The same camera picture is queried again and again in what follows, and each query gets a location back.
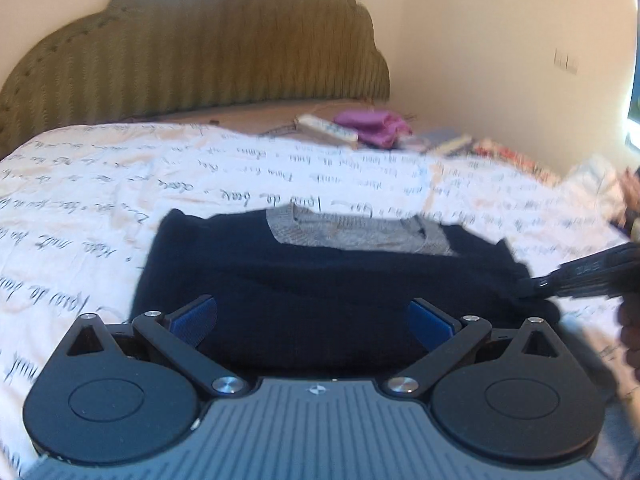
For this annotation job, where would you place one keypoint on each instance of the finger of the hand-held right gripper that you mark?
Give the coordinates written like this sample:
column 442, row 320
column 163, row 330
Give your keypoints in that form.
column 537, row 285

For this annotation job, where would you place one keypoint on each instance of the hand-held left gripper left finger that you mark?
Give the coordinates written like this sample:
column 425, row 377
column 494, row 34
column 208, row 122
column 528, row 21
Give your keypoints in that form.
column 192, row 321

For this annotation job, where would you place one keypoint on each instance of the white script printed blanket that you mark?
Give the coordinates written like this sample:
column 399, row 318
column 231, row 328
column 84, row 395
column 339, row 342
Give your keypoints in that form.
column 100, row 200

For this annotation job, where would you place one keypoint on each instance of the white crumpled cloth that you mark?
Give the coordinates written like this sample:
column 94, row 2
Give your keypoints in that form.
column 595, row 182

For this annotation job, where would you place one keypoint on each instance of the red patterned cloth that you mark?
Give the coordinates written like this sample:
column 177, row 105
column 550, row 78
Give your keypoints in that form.
column 515, row 157

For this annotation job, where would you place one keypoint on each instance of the navy and grey sweater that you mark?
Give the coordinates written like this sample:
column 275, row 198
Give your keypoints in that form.
column 310, row 285

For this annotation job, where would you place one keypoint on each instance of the white remote control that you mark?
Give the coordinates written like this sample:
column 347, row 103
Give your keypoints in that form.
column 327, row 129

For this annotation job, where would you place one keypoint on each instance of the purple cloth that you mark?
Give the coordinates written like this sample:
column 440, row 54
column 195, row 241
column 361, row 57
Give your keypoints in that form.
column 372, row 125

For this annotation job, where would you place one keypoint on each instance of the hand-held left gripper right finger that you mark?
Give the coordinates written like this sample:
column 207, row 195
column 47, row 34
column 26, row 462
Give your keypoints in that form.
column 429, row 325

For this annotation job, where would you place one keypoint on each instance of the olive striped headboard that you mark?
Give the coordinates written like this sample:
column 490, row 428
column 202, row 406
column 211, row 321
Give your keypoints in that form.
column 200, row 45

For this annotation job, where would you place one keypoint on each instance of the white wall switch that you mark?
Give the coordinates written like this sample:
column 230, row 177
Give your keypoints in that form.
column 566, row 61

